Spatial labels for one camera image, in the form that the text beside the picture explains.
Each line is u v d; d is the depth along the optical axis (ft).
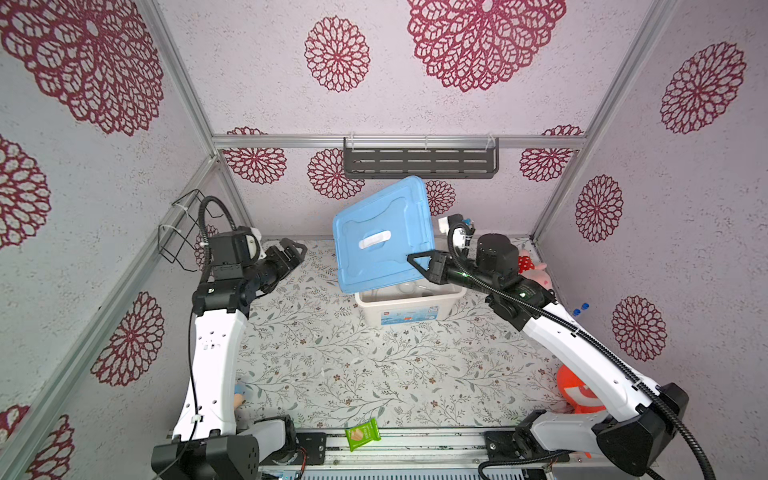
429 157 3.06
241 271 1.69
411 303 2.75
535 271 3.38
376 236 2.43
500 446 2.46
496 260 1.67
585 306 2.73
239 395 2.45
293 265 2.08
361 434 2.45
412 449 2.48
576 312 2.68
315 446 2.40
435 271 1.91
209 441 1.21
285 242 2.13
